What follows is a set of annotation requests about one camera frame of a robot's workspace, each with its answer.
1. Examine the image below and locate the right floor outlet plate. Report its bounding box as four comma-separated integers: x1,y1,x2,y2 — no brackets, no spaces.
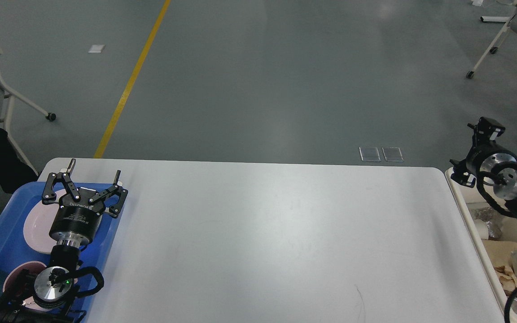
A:
382,147,404,163

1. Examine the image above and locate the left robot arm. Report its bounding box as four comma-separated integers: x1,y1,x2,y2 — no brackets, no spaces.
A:
0,159,129,323

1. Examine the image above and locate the white plastic bin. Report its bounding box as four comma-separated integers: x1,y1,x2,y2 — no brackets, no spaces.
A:
445,168,517,323

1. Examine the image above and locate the brown paper bag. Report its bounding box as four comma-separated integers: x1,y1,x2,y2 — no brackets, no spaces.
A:
482,240,517,269

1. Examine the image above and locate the brown paper ball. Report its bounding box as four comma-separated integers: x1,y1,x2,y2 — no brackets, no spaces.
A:
494,265,517,296

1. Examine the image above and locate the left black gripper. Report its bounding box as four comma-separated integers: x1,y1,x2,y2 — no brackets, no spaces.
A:
41,159,128,245

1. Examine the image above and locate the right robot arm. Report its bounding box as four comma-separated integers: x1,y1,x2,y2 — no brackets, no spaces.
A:
451,117,517,219

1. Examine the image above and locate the pink plate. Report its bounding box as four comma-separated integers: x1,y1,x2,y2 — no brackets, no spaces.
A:
23,188,104,254

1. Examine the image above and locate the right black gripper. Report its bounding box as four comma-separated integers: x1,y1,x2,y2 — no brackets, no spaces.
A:
449,117,517,188

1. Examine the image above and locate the crumpled clear plastic wrap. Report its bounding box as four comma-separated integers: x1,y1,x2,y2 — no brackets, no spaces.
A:
469,207,503,240

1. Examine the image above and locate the pink HOME mug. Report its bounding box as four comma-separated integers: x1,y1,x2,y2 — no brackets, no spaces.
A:
3,261,75,321

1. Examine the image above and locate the white paper cup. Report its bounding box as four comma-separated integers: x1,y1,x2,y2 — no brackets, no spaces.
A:
474,219,490,240

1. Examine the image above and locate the floor outlet plate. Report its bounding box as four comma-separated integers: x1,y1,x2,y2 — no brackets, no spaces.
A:
359,147,381,163
382,147,404,163

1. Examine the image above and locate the left floor outlet plate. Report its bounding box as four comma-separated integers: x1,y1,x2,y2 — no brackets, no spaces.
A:
359,147,381,163

